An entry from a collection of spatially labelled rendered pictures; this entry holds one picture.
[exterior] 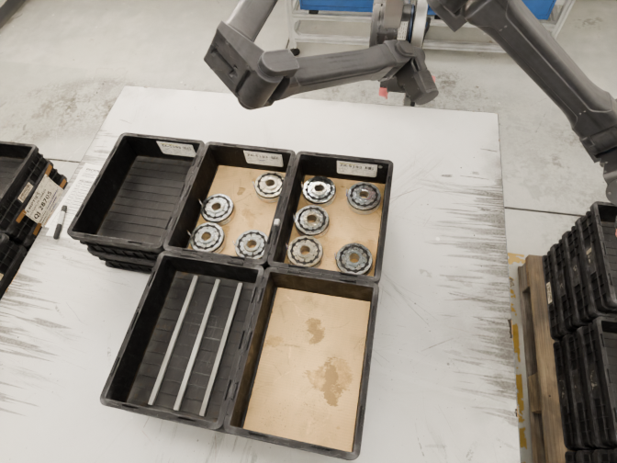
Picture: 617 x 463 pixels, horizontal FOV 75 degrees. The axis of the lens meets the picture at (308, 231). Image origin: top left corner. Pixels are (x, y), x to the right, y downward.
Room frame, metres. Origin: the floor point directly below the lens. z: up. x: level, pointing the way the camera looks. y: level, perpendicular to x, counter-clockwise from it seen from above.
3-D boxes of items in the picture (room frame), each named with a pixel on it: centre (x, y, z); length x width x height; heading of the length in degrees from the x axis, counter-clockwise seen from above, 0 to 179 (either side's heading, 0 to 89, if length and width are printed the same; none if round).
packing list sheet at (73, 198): (0.95, 0.79, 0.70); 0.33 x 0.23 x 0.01; 163
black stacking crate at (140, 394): (0.33, 0.33, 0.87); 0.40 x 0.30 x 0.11; 162
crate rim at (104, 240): (0.80, 0.49, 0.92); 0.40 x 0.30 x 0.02; 162
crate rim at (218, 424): (0.33, 0.33, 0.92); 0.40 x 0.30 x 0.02; 162
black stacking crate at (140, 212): (0.80, 0.49, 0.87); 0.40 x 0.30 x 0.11; 162
